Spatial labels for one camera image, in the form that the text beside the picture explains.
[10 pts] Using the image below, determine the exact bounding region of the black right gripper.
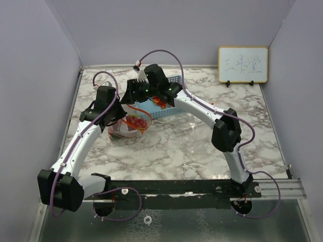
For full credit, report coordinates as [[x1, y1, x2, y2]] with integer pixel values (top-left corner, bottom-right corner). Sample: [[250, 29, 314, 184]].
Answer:
[[121, 79, 158, 105]]

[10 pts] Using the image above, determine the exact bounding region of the red strawberry bunch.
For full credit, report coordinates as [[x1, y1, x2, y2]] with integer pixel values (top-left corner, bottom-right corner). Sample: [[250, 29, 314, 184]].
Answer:
[[108, 127, 132, 141]]

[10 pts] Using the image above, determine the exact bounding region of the clear zip bag orange zipper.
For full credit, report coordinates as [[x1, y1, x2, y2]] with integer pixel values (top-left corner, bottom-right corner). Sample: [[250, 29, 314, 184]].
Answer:
[[108, 104, 152, 140]]

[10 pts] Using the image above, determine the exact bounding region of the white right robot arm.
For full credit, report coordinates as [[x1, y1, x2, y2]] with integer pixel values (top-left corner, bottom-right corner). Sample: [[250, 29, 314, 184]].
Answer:
[[121, 64, 253, 197]]

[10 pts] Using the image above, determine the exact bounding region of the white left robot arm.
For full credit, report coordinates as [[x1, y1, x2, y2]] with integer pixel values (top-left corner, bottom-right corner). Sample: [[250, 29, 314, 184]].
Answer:
[[37, 86, 126, 212]]

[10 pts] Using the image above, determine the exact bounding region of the blue plastic basket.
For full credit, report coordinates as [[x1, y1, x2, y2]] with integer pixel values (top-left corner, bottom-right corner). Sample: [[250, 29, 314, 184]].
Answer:
[[131, 76, 184, 119]]

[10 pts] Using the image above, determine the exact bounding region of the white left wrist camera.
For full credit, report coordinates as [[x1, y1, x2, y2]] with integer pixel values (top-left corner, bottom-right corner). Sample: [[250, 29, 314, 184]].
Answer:
[[93, 81, 112, 90]]

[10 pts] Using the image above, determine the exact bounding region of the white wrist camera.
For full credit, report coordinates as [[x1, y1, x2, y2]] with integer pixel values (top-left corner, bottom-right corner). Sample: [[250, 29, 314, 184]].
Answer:
[[133, 60, 148, 82], [93, 81, 112, 90]]

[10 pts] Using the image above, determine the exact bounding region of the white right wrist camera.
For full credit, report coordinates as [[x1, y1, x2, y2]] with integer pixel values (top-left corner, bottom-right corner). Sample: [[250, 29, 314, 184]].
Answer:
[[133, 60, 148, 82]]

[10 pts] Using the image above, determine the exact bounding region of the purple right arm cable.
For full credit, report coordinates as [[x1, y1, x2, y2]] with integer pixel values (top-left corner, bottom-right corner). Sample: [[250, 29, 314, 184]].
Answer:
[[137, 49, 281, 219]]

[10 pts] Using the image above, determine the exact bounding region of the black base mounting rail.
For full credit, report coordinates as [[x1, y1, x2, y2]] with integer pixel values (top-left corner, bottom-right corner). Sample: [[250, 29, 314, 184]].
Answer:
[[85, 178, 261, 210]]

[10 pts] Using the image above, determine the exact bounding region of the small whiteboard wooden frame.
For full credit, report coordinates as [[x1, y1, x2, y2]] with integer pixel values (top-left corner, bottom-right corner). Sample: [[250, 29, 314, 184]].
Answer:
[[218, 46, 268, 84]]

